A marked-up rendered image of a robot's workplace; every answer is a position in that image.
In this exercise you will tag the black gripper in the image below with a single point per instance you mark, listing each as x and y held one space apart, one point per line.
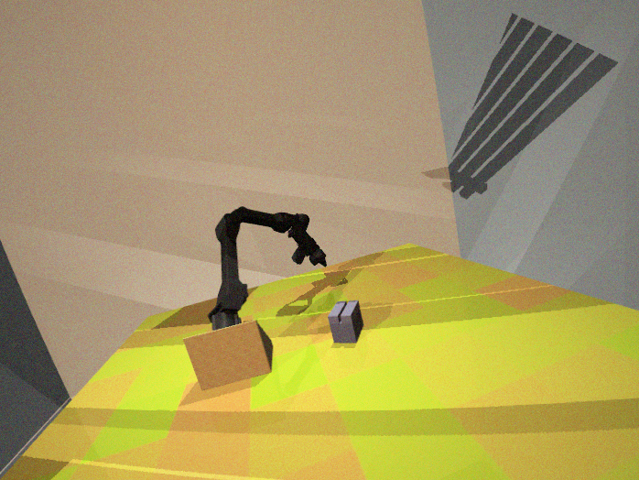
316 255

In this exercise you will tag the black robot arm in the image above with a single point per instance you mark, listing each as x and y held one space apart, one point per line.
232 295

